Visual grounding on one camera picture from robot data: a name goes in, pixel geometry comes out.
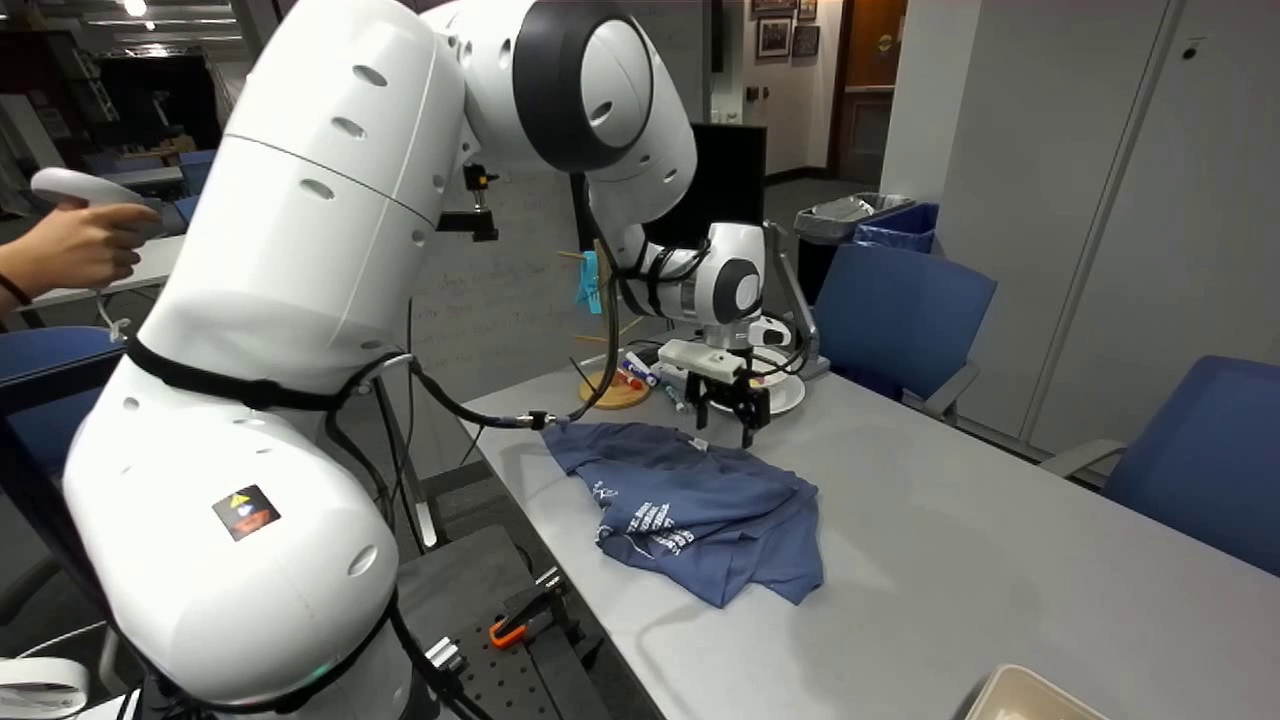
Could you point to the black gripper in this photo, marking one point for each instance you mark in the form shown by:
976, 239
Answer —
731, 385

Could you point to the blue printed t-shirt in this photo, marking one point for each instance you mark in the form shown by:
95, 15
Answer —
693, 513

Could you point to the white handheld controller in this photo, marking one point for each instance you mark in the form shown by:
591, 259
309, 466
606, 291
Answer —
80, 185

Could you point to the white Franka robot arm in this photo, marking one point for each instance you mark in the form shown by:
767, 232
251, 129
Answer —
292, 266

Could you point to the person hand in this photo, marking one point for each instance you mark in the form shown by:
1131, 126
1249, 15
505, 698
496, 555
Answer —
80, 255

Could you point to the white bowl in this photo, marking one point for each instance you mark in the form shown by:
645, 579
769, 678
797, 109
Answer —
769, 362

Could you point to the wooden peg stand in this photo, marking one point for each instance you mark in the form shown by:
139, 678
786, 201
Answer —
619, 392

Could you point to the grey monitor stand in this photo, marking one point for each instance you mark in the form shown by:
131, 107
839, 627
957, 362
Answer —
804, 333

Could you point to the teal item on peg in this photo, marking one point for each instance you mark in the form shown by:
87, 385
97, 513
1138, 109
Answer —
591, 287

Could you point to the grey lined trash bin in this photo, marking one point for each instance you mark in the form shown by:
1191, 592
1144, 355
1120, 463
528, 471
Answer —
832, 243

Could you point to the black monitor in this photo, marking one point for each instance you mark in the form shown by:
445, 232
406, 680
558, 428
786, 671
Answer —
732, 175

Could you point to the blue bin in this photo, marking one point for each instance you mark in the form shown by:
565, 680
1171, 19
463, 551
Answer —
906, 224

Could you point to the grey stand pole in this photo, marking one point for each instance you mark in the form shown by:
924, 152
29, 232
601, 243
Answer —
406, 466

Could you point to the brown wooden door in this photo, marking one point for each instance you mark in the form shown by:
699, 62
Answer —
868, 93

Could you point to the beige tray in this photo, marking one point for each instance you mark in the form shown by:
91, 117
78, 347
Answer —
1024, 701

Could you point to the white cabinet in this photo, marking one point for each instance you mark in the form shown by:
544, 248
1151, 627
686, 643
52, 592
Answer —
1133, 201

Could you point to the white desk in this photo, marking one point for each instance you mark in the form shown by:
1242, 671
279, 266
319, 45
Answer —
147, 266

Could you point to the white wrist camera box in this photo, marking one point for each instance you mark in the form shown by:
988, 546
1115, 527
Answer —
700, 358

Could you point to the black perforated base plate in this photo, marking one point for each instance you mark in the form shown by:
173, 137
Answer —
463, 585

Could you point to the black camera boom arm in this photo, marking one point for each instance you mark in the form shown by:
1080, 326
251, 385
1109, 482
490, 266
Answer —
467, 224

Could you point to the framed wall picture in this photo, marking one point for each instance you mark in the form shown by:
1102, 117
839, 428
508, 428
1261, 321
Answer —
773, 38

